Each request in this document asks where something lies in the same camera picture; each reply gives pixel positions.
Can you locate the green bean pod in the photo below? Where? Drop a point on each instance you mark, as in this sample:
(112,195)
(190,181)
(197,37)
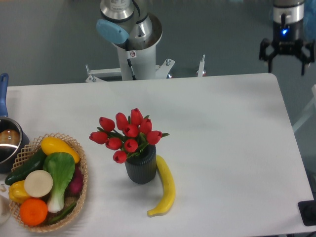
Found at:
(62,215)

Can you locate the blue handled saucepan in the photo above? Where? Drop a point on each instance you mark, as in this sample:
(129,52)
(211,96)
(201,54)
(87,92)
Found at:
(12,136)

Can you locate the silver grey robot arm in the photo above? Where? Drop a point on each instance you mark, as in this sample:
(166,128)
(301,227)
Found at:
(128,25)

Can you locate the dark grey ribbed vase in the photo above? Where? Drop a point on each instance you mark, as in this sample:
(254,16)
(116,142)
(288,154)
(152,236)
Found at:
(141,169)

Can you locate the green bok choy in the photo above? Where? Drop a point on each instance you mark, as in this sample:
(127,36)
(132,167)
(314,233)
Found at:
(61,167)

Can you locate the red tulip bouquet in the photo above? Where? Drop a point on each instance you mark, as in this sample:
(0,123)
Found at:
(127,136)

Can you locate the yellow bell pepper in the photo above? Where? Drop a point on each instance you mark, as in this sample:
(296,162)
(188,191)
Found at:
(17,192)

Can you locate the yellow squash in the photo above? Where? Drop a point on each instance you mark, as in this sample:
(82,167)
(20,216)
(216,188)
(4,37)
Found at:
(50,145)

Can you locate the white frame at right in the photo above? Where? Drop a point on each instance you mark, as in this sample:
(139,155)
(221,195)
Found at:
(306,113)

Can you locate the black device at table edge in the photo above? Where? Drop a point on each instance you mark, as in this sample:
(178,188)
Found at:
(308,212)

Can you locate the white round radish slice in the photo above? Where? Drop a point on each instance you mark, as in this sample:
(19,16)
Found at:
(38,183)

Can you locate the purple red sweet potato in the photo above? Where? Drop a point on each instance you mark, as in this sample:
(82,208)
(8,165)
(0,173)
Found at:
(76,184)

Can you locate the orange fruit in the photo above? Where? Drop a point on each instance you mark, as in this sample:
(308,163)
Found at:
(33,212)

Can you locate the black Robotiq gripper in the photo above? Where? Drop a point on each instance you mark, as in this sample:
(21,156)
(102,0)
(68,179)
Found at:
(288,40)

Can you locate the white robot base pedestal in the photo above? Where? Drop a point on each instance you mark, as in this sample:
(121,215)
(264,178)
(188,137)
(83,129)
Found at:
(139,63)

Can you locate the dark green cucumber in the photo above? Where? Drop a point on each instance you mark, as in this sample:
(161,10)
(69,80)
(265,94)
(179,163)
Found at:
(35,162)

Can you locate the small garlic clove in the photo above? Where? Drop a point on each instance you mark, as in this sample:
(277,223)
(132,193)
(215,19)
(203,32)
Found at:
(2,188)

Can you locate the yellow banana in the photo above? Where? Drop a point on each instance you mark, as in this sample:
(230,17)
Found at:
(169,189)

